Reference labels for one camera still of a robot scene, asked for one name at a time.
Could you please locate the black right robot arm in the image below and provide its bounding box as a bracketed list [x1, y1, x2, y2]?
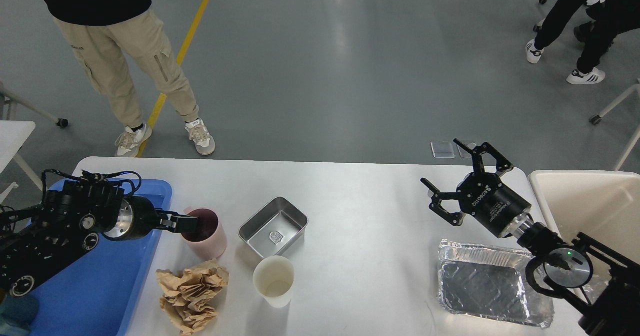
[420, 139, 640, 336]

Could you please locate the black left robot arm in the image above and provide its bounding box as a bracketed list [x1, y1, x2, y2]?
[0, 169, 202, 298]

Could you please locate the person in black sweater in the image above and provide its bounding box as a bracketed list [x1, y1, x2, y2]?
[43, 0, 216, 158]

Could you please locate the aluminium foil tray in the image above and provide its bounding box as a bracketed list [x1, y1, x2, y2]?
[438, 239, 554, 329]

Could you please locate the blue plastic tray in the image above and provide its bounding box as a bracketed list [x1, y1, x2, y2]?
[0, 179, 174, 336]

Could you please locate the stainless steel rectangular container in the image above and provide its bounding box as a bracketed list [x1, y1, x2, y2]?
[238, 196, 309, 259]

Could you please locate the pink ribbed mug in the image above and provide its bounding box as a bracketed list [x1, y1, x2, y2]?
[181, 207, 227, 261]

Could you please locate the white side table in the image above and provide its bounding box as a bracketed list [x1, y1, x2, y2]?
[0, 120, 46, 192]

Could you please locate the crumpled brown paper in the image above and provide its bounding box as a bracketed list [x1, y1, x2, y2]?
[155, 259, 230, 336]

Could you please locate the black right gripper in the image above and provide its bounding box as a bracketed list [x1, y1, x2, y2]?
[420, 138, 533, 239]

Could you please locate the teal object at corner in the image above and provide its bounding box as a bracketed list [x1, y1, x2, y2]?
[0, 291, 40, 336]

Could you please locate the beige plastic bin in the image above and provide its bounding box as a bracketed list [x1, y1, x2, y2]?
[528, 170, 640, 262]

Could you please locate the white paper cup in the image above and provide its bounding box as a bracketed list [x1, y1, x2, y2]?
[253, 256, 295, 308]

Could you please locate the white chair frame right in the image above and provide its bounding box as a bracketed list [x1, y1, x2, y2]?
[589, 79, 640, 172]

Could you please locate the person in black trousers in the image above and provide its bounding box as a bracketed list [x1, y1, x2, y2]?
[525, 0, 640, 85]

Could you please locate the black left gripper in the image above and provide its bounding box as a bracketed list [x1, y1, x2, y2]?
[103, 196, 200, 241]

